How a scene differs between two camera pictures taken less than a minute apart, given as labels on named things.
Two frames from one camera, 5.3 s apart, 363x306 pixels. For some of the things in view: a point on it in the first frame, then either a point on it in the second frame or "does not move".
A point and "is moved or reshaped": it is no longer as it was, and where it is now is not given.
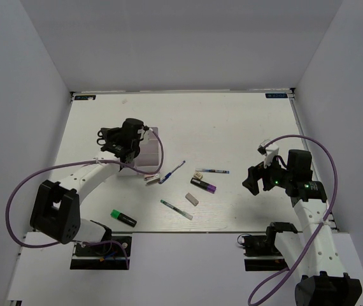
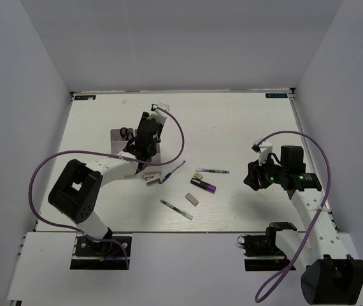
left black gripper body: (113, 134) to (152, 149)
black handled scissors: (100, 140) is moved or reshaped
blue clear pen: (213, 171) does not move
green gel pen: (183, 213) does not move
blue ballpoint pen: (167, 176) does not move
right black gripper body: (275, 175) does not move
